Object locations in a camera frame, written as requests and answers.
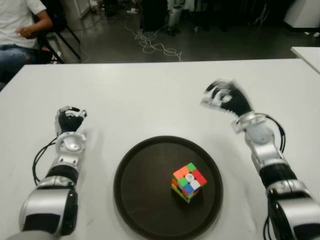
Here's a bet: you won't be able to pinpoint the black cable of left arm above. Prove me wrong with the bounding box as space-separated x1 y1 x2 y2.
32 138 60 186

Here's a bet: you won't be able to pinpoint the white neighbouring table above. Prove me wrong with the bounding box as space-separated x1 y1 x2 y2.
290 46 320 75

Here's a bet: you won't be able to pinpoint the black metal chair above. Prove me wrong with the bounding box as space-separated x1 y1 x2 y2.
32 0 83 64

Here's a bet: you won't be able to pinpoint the round dark brown plate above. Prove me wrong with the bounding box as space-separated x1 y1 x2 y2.
113 135 225 240

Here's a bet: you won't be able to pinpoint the silver humanoid robot legs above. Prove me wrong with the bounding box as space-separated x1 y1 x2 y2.
166 0 187 37

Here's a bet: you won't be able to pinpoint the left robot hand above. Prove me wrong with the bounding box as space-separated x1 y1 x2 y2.
54 105 89 137

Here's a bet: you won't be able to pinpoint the multicoloured Rubik's cube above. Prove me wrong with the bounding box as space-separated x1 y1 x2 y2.
171 162 208 204

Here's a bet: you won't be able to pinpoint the white cabinet with metal edge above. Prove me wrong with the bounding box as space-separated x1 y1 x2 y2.
59 0 92 19

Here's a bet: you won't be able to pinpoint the seated person in white shirt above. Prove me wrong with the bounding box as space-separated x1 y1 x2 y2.
0 0 54 83

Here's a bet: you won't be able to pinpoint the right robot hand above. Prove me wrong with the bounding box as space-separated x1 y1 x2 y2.
199 79 255 117

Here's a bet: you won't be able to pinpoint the tall black box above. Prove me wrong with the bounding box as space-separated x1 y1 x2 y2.
139 0 171 32

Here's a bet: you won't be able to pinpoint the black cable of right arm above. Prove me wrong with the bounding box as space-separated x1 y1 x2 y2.
263 114 287 240

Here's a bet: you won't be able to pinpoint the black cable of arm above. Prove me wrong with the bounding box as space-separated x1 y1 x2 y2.
263 114 287 240
32 138 60 186

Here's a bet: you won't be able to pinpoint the tangled white floor cable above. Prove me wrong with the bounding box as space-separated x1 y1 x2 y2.
124 16 184 62

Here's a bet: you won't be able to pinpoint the white cabinet with dark base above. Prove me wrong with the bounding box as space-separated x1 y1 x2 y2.
283 0 320 29

